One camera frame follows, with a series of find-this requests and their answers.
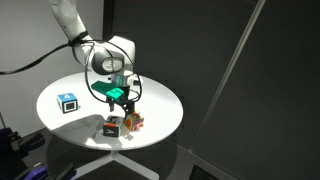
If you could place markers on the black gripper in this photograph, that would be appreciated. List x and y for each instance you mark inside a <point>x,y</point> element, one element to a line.
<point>125,95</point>

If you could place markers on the black white letter A block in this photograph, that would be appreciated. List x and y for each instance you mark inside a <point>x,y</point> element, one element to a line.
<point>111,130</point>

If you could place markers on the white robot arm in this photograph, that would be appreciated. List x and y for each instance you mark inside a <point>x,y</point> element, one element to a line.
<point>68,16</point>

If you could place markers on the orange colourful picture block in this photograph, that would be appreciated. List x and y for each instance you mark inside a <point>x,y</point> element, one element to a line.
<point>134,124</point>

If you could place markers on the blue block with white square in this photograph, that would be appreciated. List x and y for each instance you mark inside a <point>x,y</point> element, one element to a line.
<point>68,104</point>

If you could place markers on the white table base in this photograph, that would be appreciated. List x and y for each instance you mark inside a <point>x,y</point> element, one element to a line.
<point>115,156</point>

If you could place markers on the purple black clamp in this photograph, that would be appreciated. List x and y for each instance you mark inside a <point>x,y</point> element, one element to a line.
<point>33,143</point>
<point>37,172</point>
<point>7,140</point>

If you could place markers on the dark partition panel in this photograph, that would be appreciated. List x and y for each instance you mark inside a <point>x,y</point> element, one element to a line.
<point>186,40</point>
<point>273,100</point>

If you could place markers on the grey metal partition strip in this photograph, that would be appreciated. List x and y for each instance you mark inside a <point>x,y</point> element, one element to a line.
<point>230,66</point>

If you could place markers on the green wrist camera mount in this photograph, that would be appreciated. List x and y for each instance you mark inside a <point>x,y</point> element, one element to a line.
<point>106,88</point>

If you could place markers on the black vertical post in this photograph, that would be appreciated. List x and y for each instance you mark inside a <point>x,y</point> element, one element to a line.
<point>107,20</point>

